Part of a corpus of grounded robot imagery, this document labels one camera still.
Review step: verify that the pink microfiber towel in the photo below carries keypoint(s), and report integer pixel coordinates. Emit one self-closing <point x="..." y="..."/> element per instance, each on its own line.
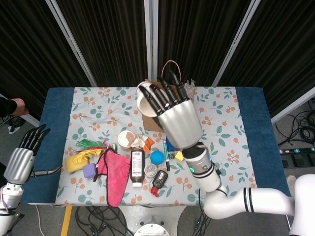
<point x="115" y="177"/>

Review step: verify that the green black marker pen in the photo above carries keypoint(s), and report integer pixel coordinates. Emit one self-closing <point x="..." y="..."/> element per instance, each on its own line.
<point x="165" y="152"/>

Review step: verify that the blue rubber ball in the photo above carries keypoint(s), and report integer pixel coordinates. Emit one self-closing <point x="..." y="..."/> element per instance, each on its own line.
<point x="157" y="157"/>

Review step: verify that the colourful feather shuttlecock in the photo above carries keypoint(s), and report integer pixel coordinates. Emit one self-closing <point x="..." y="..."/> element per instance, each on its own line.
<point x="86" y="143"/>

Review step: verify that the clear pack of straws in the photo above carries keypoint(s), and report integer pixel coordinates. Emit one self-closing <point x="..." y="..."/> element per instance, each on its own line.
<point x="190" y="86"/>

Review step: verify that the blue plastic building block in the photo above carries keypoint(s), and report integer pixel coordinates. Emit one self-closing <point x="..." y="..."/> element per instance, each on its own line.
<point x="169" y="145"/>

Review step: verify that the clear jar of rubber bands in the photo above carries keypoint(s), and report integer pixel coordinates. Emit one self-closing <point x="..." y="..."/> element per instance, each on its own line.
<point x="125" y="140"/>

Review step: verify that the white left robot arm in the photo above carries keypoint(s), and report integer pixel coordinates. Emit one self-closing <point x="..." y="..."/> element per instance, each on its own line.
<point x="9" y="199"/>

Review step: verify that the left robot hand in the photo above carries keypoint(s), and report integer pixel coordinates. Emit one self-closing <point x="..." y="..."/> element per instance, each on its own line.
<point x="18" y="166"/>

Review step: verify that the brown paper bag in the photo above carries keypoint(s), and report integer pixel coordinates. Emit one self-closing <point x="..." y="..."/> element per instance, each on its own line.
<point x="150" y="124"/>

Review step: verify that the black partition panel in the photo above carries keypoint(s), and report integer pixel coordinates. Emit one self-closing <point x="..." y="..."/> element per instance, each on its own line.
<point x="110" y="37"/>
<point x="283" y="49"/>
<point x="24" y="49"/>
<point x="197" y="29"/>

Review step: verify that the bystander bare hand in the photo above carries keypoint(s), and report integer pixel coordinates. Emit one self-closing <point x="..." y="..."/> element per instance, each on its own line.
<point x="21" y="107"/>

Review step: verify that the orange silver snack packet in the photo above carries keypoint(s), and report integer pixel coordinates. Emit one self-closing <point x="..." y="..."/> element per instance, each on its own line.
<point x="142" y="142"/>

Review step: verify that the small green white cylinder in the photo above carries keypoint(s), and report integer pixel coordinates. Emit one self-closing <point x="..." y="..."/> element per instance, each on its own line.
<point x="114" y="146"/>

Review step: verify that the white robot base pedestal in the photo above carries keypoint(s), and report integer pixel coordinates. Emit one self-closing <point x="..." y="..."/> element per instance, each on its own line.
<point x="152" y="228"/>

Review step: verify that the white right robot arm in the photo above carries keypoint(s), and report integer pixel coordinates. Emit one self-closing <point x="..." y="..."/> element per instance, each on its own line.
<point x="209" y="177"/>

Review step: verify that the floral print tablecloth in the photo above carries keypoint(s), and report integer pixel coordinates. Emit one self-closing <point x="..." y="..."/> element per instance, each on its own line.
<point x="221" y="159"/>

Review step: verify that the brown bottle white cap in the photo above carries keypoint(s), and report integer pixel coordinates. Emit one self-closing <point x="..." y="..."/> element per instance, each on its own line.
<point x="137" y="167"/>

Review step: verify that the yellow foam cube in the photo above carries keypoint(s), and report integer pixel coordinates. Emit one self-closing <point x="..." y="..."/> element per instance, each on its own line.
<point x="179" y="156"/>

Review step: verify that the dark green pencil sharpener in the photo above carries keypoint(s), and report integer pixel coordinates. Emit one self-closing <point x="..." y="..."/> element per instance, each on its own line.
<point x="171" y="155"/>

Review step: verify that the bystander black sleeve forearm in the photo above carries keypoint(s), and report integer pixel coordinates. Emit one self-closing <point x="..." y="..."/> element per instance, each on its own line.
<point x="7" y="107"/>

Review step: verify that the black bottle red cap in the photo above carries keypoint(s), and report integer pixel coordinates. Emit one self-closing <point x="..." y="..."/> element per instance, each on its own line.
<point x="160" y="178"/>

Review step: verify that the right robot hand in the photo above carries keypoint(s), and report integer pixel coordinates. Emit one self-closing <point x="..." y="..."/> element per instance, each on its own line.
<point x="180" y="123"/>

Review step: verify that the purple foam cube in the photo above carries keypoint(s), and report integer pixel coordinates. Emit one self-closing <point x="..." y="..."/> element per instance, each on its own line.
<point x="88" y="170"/>

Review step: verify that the blue table cover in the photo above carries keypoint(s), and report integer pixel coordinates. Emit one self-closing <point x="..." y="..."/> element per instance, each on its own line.
<point x="49" y="123"/>

